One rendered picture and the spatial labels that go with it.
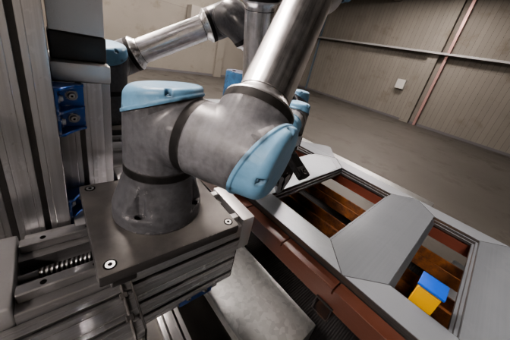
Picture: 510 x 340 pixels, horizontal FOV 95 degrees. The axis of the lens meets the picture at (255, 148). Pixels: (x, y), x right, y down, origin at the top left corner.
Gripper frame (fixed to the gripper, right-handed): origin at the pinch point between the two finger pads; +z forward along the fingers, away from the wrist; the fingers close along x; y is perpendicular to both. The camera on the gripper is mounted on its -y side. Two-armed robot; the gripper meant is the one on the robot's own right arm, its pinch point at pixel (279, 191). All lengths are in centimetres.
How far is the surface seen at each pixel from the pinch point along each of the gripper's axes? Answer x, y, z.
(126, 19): -160, 783, -50
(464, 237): -53, -55, 2
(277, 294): 19.0, -22.4, 17.5
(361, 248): -3.0, -33.1, 0.8
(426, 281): -2.2, -49.5, -3.3
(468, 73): -924, 80, -113
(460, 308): -9, -58, 2
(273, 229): 14.5, -11.6, 2.8
